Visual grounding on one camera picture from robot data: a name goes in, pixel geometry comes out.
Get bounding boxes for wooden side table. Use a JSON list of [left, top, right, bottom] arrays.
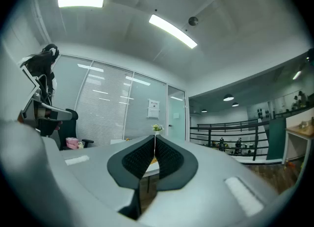
[[282, 120, 314, 166]]

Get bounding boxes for dark green board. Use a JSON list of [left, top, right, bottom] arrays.
[[266, 117, 288, 161]]

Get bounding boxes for frosted glass door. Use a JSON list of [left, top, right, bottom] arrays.
[[167, 85, 186, 141]]

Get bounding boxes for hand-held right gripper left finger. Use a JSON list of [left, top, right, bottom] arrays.
[[58, 134, 156, 221]]

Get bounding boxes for long ceiling light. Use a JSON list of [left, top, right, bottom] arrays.
[[148, 14, 198, 50], [57, 0, 104, 8]]

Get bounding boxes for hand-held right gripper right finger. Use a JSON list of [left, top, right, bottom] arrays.
[[140, 134, 281, 227]]

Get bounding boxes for white vase with flowers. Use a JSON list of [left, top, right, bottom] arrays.
[[151, 123, 165, 136]]

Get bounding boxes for paper notice on glass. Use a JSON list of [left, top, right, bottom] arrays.
[[147, 98, 160, 119]]

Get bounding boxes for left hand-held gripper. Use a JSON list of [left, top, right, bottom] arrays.
[[17, 63, 74, 126]]

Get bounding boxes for black mesh office chair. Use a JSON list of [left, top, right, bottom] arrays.
[[58, 109, 95, 151]]

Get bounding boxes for black metal railing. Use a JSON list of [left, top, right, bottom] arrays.
[[189, 118, 271, 162]]

